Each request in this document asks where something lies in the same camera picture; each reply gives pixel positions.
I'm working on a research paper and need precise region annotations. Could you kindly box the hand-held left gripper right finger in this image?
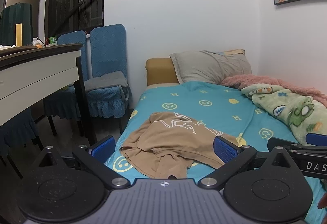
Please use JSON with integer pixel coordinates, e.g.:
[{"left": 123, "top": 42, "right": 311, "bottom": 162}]
[{"left": 198, "top": 136, "right": 295, "bottom": 190}]

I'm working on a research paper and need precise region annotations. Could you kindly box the yellow pillow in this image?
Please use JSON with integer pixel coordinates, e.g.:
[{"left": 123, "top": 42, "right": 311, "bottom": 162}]
[{"left": 217, "top": 49, "right": 246, "bottom": 56}]

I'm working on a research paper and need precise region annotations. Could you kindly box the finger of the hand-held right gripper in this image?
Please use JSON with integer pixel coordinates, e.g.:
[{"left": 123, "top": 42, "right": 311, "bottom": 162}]
[
  {"left": 306, "top": 133, "right": 327, "bottom": 148},
  {"left": 267, "top": 136, "right": 311, "bottom": 156}
]

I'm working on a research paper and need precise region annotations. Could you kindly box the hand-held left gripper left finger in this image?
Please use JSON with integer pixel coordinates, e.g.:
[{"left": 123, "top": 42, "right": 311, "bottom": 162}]
[{"left": 33, "top": 136, "right": 131, "bottom": 190}]

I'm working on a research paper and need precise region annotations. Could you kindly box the tan padded headboard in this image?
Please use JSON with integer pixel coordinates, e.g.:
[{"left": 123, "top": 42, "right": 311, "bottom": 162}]
[{"left": 146, "top": 58, "right": 180, "bottom": 86}]

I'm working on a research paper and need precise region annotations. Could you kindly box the tan printed t-shirt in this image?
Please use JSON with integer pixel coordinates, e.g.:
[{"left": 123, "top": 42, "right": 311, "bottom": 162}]
[{"left": 120, "top": 111, "right": 243, "bottom": 179}]

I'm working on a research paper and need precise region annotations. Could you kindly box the grey pillow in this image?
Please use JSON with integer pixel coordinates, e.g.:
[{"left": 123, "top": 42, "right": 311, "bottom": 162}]
[{"left": 170, "top": 50, "right": 252, "bottom": 84}]

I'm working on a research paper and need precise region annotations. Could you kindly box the dark green fan heater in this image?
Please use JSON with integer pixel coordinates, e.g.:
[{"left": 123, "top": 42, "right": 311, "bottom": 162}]
[{"left": 0, "top": 3, "right": 34, "bottom": 47}]

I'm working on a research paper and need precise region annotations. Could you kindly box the blue smiley bed sheet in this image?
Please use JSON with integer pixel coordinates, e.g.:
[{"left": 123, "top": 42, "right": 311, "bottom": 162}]
[{"left": 103, "top": 81, "right": 327, "bottom": 224}]

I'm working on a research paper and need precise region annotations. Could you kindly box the blue covered chair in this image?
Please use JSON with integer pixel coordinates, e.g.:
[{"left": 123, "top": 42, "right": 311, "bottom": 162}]
[
  {"left": 0, "top": 108, "right": 44, "bottom": 180},
  {"left": 43, "top": 30, "right": 88, "bottom": 137},
  {"left": 85, "top": 24, "right": 133, "bottom": 135}
]

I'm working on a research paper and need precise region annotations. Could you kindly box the white table with dark legs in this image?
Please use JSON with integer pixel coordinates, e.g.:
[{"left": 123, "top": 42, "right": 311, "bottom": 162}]
[{"left": 0, "top": 43, "right": 98, "bottom": 145}]

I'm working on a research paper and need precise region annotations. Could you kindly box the green cartoon blanket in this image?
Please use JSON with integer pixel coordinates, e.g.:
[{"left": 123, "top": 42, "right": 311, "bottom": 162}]
[{"left": 241, "top": 84, "right": 327, "bottom": 146}]

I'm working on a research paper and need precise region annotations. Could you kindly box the pink fluffy blanket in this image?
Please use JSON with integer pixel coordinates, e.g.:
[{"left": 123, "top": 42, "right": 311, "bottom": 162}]
[{"left": 221, "top": 75, "right": 327, "bottom": 108}]

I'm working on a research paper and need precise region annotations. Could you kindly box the grey seat cushion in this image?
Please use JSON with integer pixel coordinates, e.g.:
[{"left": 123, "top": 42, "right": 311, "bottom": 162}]
[{"left": 84, "top": 71, "right": 129, "bottom": 92}]

